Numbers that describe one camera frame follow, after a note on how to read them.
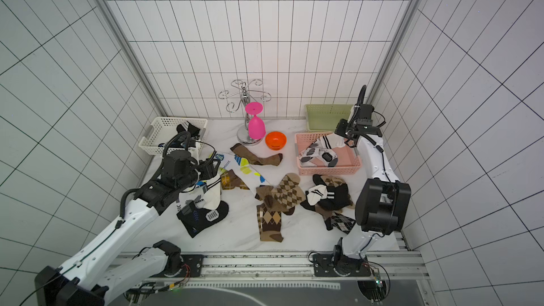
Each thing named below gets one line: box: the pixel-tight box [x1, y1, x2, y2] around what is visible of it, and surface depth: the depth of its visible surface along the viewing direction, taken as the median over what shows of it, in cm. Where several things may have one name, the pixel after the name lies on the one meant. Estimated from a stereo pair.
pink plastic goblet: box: [245, 102, 266, 141], surface depth 92 cm
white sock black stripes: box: [316, 133, 345, 150], surface depth 100 cm
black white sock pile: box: [300, 174, 356, 214], surface depth 88 cm
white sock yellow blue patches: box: [215, 153, 272, 192], surface depth 98 cm
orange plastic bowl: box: [264, 131, 287, 151], surface depth 107 cm
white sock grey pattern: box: [298, 141, 338, 168], surface depth 100 cm
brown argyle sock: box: [255, 172, 306, 243], surface depth 87 cm
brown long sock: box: [230, 143, 283, 167], surface depth 102 cm
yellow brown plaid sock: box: [220, 169, 251, 190], surface depth 94 cm
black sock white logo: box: [176, 200, 230, 238], surface depth 85 cm
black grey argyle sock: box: [324, 211, 357, 235], surface depth 83 cm
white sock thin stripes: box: [202, 176, 222, 211], surface depth 90 cm
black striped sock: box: [176, 121, 201, 141], surface depth 112 cm
